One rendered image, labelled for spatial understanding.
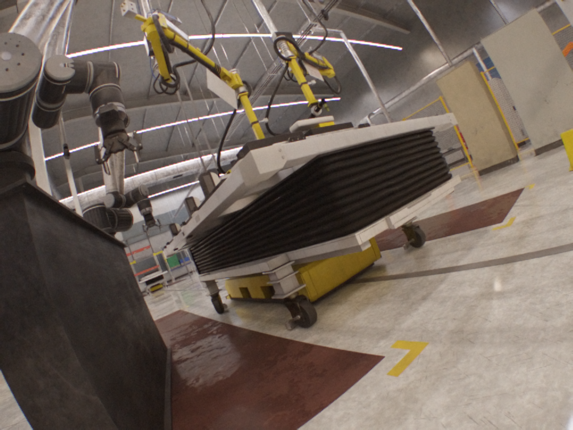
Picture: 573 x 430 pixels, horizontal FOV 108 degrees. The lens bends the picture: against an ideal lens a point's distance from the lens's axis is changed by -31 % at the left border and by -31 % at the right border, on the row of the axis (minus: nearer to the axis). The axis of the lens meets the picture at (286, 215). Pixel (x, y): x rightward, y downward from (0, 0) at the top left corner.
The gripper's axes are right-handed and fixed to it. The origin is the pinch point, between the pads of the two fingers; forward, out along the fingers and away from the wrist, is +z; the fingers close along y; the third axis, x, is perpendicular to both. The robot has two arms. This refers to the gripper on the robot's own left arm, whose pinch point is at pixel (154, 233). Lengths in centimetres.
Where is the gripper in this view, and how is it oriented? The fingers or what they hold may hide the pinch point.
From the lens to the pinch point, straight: 238.2
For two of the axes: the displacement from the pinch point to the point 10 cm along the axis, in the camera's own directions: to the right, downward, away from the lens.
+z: 3.9, 9.2, -0.4
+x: 3.5, -1.8, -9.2
